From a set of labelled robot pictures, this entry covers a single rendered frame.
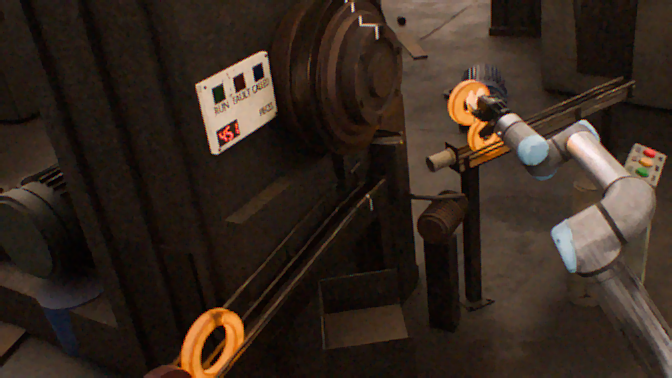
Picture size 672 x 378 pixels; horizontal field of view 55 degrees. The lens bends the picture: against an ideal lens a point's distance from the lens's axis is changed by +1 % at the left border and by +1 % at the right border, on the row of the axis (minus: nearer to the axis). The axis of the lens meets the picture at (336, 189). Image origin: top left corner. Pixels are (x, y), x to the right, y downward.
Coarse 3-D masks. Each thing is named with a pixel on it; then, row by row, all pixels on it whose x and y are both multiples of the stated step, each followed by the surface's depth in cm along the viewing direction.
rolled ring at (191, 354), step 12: (216, 312) 152; (228, 312) 154; (204, 324) 148; (216, 324) 151; (228, 324) 155; (240, 324) 159; (192, 336) 147; (204, 336) 149; (228, 336) 160; (240, 336) 160; (192, 348) 146; (228, 348) 160; (192, 360) 146; (192, 372) 147; (204, 372) 151; (216, 372) 155
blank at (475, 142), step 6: (474, 126) 228; (480, 126) 228; (468, 132) 231; (474, 132) 228; (468, 138) 231; (474, 138) 229; (480, 138) 230; (492, 138) 235; (498, 138) 234; (474, 144) 230; (480, 144) 231; (486, 144) 232; (474, 150) 232; (486, 150) 233
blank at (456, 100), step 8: (472, 80) 223; (456, 88) 221; (464, 88) 220; (472, 88) 221; (456, 96) 220; (464, 96) 221; (448, 104) 223; (456, 104) 221; (456, 112) 222; (464, 112) 224; (456, 120) 224; (464, 120) 225; (472, 120) 226
